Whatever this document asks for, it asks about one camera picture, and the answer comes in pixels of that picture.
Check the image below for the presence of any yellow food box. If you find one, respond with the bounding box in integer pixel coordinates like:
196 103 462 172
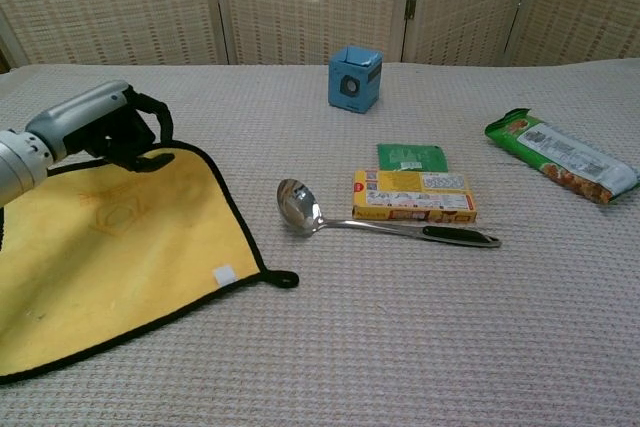
351 169 478 224

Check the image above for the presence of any green snack bag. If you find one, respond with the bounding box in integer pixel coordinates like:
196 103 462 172
484 107 640 206

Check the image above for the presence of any white woven tablecloth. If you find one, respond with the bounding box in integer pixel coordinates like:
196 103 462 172
0 59 640 427

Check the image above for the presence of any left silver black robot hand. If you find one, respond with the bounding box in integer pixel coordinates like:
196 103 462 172
24 79 176 173

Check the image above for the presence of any blue open cardboard box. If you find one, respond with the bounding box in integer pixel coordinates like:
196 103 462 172
328 45 383 115

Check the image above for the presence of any steel ladle with black handle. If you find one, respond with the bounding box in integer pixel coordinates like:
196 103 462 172
276 178 503 250

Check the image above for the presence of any yellow cloth with black trim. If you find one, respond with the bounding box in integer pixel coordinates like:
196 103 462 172
0 139 300 386

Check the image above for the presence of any green sachet packet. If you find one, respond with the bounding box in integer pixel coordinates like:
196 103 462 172
376 142 450 173

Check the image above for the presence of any woven folding screen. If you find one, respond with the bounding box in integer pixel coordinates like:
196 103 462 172
0 0 640 68

